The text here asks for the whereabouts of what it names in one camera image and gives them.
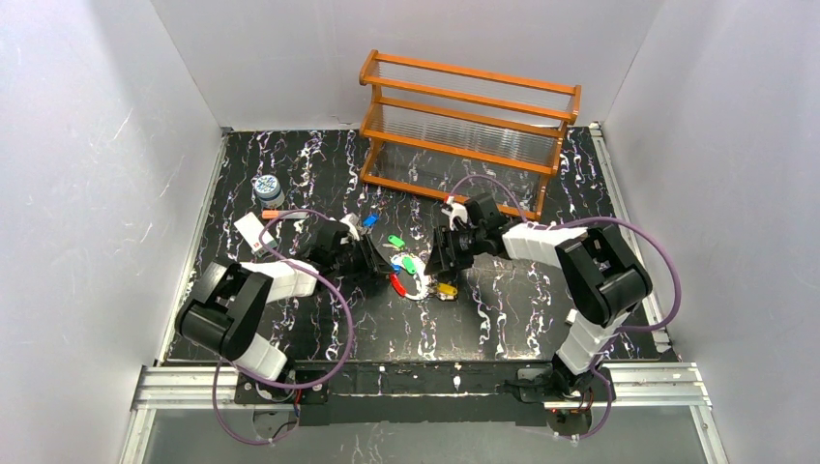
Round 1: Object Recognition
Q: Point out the metal key organizer ring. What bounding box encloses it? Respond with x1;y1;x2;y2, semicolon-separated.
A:
389;252;431;303

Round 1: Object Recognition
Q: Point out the green tag key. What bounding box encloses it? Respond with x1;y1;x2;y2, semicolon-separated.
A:
385;235;405;250
401;256;417;276

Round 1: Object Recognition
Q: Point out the yellow tag key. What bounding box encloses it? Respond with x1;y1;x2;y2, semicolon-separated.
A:
436;282;458;301

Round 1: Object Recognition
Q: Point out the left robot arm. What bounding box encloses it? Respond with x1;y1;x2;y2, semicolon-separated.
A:
174;215;395;387

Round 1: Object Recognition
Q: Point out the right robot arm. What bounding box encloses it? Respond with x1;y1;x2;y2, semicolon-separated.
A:
425;193;653;394

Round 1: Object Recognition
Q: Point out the orange grey marker pen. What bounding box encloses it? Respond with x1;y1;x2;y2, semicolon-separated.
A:
261;210;308;220

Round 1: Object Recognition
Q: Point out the white card box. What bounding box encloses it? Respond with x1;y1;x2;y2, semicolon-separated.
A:
233;213;278;256

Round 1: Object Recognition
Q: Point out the blue white round jar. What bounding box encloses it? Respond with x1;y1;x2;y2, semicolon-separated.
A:
252;174;284;210

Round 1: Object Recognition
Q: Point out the orange wooden shelf rack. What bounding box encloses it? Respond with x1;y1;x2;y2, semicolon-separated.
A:
358;49;582;220

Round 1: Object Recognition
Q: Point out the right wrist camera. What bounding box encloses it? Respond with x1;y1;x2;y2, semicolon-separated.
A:
442;196;470;231

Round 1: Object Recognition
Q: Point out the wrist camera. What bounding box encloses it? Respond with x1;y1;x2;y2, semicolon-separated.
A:
442;196;470;231
339;213;361;242

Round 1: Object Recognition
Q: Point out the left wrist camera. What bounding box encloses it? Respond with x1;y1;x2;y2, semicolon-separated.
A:
339;213;361;242

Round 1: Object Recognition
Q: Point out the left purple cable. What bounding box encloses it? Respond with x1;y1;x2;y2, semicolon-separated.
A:
211;209;356;447

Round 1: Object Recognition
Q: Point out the purple cable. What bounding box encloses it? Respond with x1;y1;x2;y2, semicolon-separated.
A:
211;209;356;447
447;174;683;443

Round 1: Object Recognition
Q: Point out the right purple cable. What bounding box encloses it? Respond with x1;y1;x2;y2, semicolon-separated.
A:
447;174;683;443

